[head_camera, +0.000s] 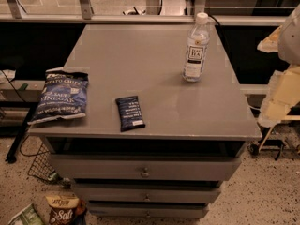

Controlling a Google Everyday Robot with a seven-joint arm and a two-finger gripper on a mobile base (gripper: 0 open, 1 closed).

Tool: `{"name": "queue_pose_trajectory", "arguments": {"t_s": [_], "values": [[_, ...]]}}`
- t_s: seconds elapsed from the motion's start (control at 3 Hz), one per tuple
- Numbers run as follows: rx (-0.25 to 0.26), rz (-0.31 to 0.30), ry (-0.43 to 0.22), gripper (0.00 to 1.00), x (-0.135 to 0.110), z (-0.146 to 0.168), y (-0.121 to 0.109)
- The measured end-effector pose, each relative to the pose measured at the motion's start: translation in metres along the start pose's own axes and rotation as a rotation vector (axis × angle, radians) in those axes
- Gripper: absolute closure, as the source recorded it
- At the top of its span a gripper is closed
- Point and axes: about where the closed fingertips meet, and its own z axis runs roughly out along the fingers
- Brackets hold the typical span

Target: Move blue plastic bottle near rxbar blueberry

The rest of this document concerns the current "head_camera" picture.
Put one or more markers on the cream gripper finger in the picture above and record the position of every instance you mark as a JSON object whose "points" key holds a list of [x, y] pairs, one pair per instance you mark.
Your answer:
{"points": [[283, 93], [270, 43]]}

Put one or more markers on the clear plastic water bottle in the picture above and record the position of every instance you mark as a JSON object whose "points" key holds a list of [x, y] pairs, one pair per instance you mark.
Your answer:
{"points": [[197, 44]]}

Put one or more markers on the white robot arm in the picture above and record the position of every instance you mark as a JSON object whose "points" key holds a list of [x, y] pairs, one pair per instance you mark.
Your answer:
{"points": [[289, 40]]}

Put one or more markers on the blue rxbar blueberry bar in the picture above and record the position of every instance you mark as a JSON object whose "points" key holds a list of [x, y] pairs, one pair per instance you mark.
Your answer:
{"points": [[130, 113]]}

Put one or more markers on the grey drawer cabinet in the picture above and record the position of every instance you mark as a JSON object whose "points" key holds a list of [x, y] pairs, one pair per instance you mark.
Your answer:
{"points": [[193, 136]]}

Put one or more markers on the top drawer knob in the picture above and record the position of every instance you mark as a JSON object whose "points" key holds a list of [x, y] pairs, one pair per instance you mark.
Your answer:
{"points": [[145, 173]]}

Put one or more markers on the drawer knob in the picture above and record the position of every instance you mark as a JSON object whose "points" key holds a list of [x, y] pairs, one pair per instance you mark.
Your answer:
{"points": [[146, 198], [145, 173]]}

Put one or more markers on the middle drawer knob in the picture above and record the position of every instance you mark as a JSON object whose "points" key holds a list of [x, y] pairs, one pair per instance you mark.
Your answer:
{"points": [[146, 198]]}

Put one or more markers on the blue salt vinegar chips bag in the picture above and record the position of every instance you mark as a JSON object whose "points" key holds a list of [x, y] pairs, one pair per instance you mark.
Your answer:
{"points": [[64, 96]]}

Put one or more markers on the brown salt chips bag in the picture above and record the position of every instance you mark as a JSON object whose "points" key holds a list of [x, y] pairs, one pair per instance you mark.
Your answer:
{"points": [[62, 209]]}

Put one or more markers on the black stand leg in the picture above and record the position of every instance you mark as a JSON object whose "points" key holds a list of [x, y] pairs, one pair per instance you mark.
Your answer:
{"points": [[11, 158]]}

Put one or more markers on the green snack bag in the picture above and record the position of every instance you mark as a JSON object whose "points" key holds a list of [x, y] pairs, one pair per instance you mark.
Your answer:
{"points": [[28, 216]]}

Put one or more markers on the wheeled robot base frame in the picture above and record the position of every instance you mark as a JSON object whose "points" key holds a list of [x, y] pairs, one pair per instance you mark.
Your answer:
{"points": [[271, 141]]}

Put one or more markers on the black wire basket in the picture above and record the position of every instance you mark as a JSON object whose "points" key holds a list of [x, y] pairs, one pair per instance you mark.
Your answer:
{"points": [[41, 169]]}

